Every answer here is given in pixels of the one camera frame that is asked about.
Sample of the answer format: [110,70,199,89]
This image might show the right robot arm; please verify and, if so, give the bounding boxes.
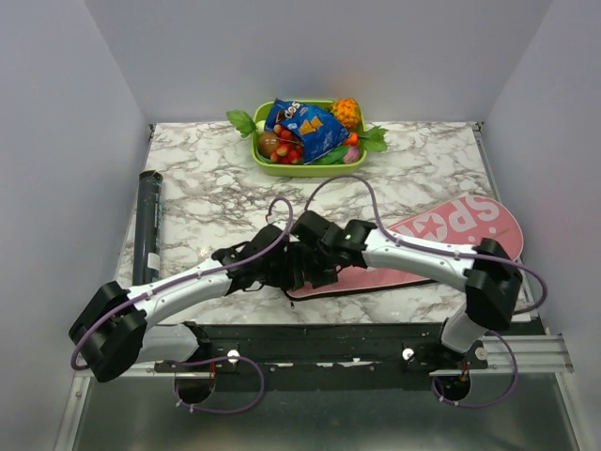
[290,210,523,368]

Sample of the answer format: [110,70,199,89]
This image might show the blue chips bag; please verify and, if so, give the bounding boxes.
[265,99,350,164]

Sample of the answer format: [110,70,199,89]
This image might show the pink toy vegetable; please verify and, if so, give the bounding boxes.
[343,146,362,164]

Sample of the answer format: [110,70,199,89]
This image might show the toy carrot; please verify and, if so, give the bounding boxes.
[343,132,360,146]

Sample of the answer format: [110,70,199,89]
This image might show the black shuttlecock tube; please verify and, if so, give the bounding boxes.
[131,170,163,286]

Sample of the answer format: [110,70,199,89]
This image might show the red toy berries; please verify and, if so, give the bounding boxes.
[270,124,304,164]

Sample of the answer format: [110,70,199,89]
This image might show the green plastic bin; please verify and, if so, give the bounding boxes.
[251,99,367,178]

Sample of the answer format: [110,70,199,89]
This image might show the green fake leaf right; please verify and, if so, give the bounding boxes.
[359,126,388,153]

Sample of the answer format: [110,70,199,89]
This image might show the green fake leaf left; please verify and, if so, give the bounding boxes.
[226,109,256,138]

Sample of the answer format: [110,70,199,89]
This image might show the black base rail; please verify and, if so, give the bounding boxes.
[140,320,532,391]

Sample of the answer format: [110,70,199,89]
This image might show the pink racket bag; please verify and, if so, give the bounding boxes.
[285,195,524,301]

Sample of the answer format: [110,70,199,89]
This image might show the green fake leaf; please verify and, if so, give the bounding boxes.
[359,126,388,153]
[226,109,256,138]

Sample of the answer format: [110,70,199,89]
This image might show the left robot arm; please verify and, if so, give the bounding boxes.
[69,224,288,382]

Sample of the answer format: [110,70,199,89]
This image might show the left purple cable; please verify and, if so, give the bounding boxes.
[69,196,296,416]

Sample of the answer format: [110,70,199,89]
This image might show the brown toy fruit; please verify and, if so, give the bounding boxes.
[257,131,280,159]

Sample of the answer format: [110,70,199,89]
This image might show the toy pineapple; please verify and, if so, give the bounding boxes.
[330,98,362,131]

